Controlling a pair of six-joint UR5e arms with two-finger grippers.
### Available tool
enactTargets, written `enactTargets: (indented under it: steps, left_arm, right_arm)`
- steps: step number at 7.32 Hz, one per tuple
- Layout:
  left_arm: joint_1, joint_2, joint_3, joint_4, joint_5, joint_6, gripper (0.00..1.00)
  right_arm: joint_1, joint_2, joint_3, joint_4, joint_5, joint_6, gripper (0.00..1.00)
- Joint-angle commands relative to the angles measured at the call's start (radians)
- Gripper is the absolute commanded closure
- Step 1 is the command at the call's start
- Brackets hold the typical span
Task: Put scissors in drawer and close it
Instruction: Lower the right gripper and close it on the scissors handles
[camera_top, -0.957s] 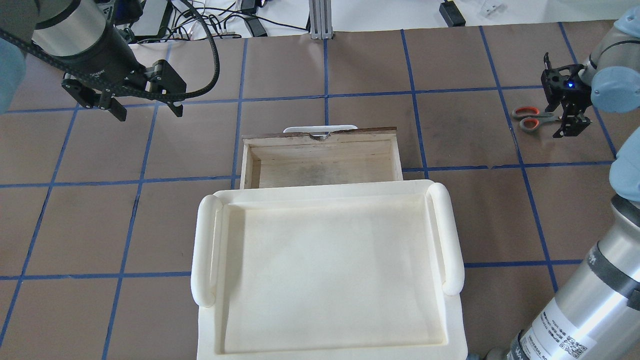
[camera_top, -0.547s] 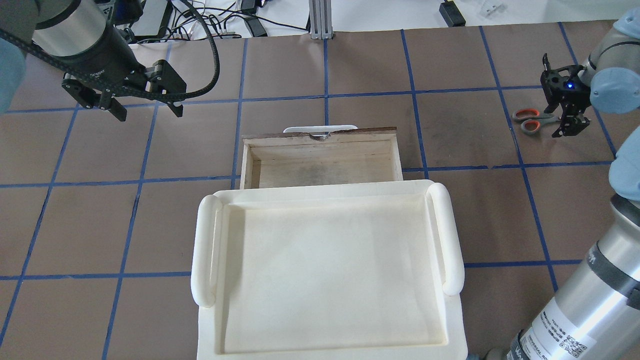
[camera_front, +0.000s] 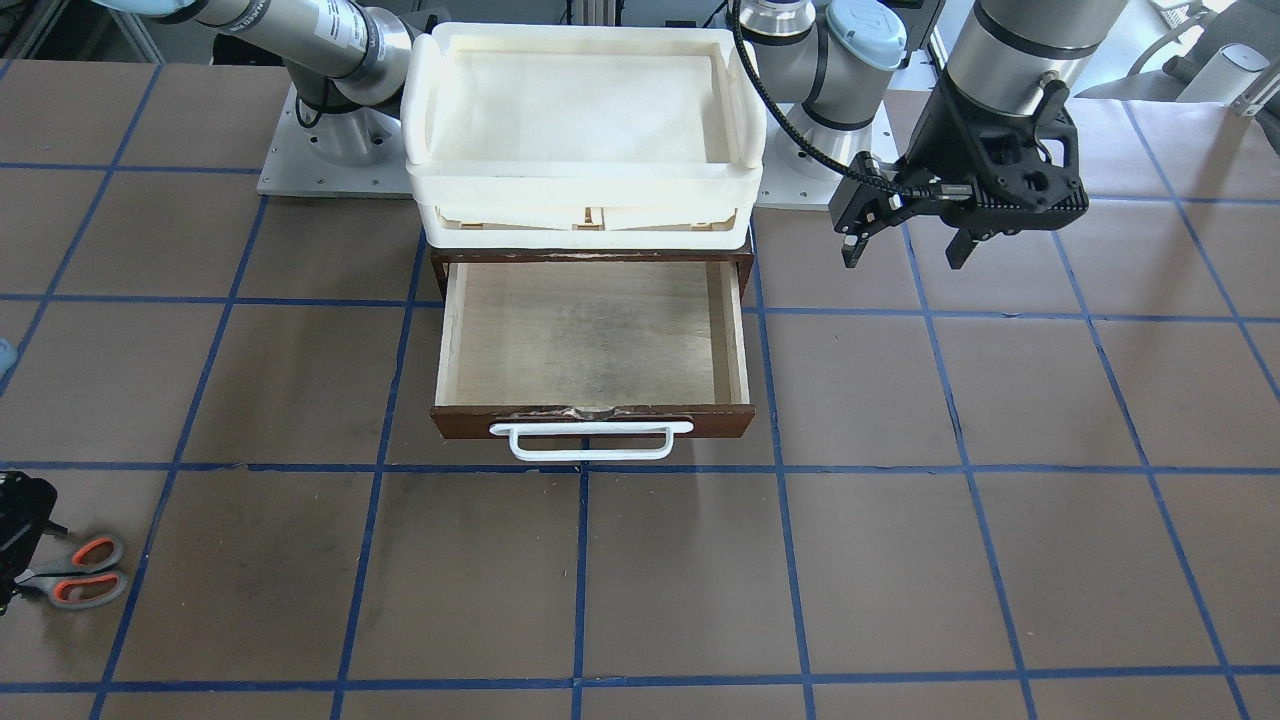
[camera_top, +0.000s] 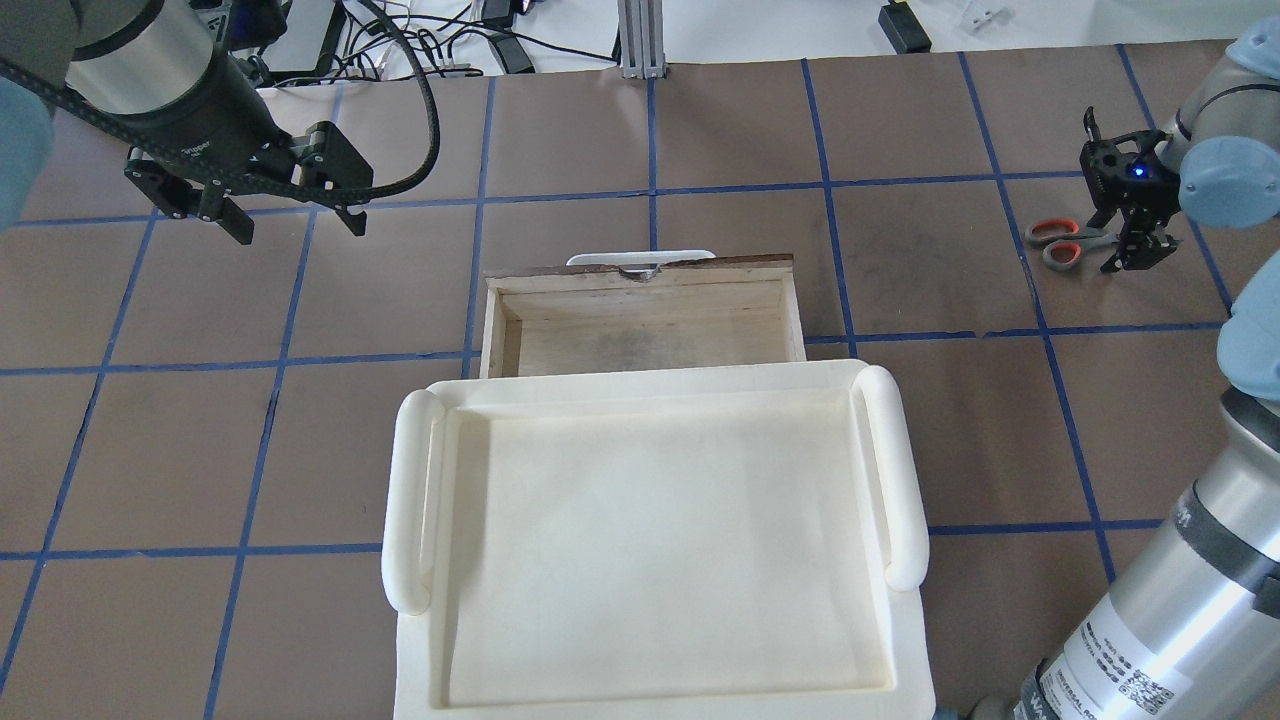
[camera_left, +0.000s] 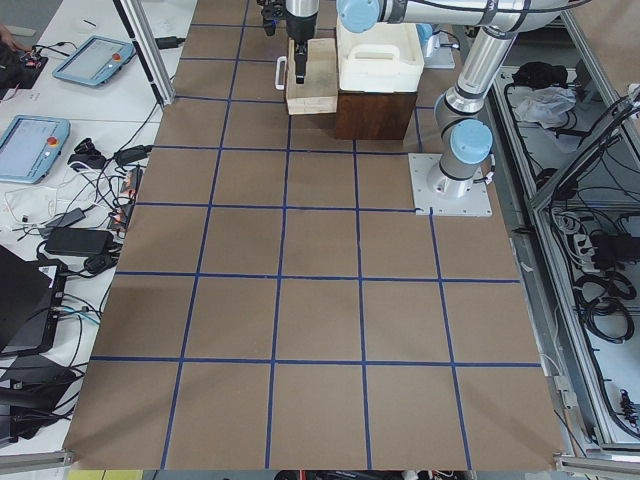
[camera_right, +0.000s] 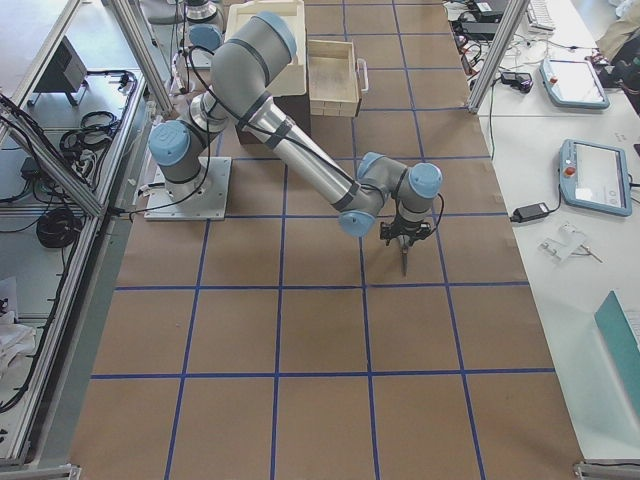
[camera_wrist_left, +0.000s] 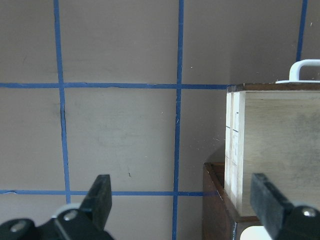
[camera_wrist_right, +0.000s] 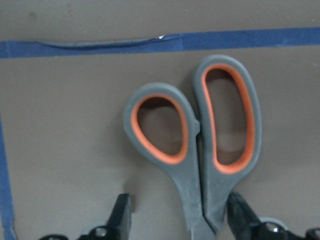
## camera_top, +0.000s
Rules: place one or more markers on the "aluminium frame post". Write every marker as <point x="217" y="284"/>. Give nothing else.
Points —
<point x="640" y="32"/>

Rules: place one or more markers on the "orange grey handled scissors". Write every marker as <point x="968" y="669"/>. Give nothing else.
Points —
<point x="1064" y="243"/>

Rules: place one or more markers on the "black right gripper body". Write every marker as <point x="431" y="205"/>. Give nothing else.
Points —
<point x="1112" y="166"/>

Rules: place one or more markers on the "black power adapter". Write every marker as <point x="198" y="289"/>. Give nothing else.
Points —
<point x="902" y="28"/>

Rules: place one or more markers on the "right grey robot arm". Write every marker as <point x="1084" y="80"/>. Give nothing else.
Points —
<point x="1191" y="629"/>

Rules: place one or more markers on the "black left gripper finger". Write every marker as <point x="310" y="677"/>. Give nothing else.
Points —
<point x="223" y="211"/>
<point x="353" y="217"/>

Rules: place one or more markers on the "wooden drawer with white handle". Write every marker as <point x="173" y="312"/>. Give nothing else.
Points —
<point x="633" y="311"/>

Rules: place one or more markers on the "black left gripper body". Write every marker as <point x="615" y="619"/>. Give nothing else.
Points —
<point x="196" y="128"/>

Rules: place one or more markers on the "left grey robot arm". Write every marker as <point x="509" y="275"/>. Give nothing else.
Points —
<point x="39" y="36"/>

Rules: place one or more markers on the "white plastic tray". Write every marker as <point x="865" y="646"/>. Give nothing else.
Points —
<point x="731" y="542"/>

